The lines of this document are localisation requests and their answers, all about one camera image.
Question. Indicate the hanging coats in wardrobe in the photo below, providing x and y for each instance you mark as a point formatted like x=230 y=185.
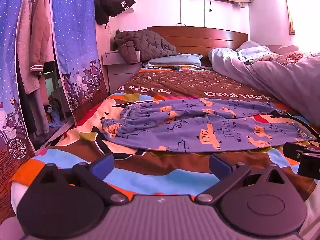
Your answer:
x=25 y=55

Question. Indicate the pink quilted coat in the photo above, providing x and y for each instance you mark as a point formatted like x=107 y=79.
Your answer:
x=41 y=30

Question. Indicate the brown quilted jacket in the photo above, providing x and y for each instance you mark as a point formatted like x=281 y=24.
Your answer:
x=145 y=45

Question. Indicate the grey-purple duvet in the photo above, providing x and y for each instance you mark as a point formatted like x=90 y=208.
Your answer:
x=287 y=80

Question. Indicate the wooden headboard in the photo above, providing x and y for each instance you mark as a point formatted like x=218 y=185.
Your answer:
x=200 y=40

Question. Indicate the blue car-print pants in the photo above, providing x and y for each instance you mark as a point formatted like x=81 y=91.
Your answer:
x=190 y=132

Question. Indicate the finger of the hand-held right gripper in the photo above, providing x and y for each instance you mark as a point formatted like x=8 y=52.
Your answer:
x=310 y=166
x=293 y=150

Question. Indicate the colourful printed blanket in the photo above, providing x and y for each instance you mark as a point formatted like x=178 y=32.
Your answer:
x=155 y=175

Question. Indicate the white nightstand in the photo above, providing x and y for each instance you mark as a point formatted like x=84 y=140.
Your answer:
x=120 y=76

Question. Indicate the black hanging bag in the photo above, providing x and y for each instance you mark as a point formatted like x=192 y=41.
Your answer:
x=115 y=3

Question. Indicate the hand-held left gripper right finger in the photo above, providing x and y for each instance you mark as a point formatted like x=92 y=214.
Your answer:
x=220 y=165

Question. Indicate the light blue pillow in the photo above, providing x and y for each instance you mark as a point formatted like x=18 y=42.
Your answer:
x=175 y=59

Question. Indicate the blue printed wardrobe curtain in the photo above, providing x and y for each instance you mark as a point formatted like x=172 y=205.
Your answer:
x=7 y=80
x=72 y=42

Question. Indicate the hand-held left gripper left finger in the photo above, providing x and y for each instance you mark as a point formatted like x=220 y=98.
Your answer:
x=103 y=165

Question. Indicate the red floral pillow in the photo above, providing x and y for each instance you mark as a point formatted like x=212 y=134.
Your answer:
x=296 y=57

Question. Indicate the pale blue crumpled pillow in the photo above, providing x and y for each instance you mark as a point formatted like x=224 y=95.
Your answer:
x=255 y=50

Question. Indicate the framed wall picture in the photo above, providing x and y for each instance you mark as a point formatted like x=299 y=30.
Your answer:
x=290 y=15

